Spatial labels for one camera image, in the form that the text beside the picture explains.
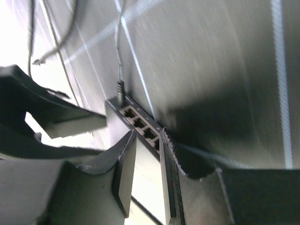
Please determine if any black network switch box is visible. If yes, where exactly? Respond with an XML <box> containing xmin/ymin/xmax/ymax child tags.
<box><xmin>104</xmin><ymin>95</ymin><xmax>169</xmax><ymax>225</ymax></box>

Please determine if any grey ethernet cable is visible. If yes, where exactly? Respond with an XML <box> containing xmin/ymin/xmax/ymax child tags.
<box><xmin>31</xmin><ymin>0</ymin><xmax>82</xmax><ymax>65</ymax></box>

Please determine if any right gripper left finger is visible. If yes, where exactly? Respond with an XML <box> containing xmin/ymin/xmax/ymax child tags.
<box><xmin>77</xmin><ymin>130</ymin><xmax>136</xmax><ymax>217</ymax></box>

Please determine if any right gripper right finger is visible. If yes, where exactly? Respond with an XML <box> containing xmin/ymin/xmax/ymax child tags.
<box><xmin>159</xmin><ymin>128</ymin><xmax>215</xmax><ymax>225</ymax></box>

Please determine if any black power adapter cable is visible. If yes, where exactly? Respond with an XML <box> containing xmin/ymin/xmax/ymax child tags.
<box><xmin>113</xmin><ymin>0</ymin><xmax>126</xmax><ymax>106</ymax></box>

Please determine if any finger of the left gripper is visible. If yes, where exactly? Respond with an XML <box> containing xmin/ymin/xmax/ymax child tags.
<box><xmin>0</xmin><ymin>65</ymin><xmax>106</xmax><ymax>138</ymax></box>
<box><xmin>0</xmin><ymin>124</ymin><xmax>103</xmax><ymax>159</ymax></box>

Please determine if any black grid mat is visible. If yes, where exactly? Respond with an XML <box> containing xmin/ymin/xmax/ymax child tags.
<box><xmin>42</xmin><ymin>0</ymin><xmax>300</xmax><ymax>169</ymax></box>

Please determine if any black ethernet cable silver plug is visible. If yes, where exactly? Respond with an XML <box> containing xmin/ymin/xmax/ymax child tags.
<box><xmin>27</xmin><ymin>0</ymin><xmax>35</xmax><ymax>78</ymax></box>

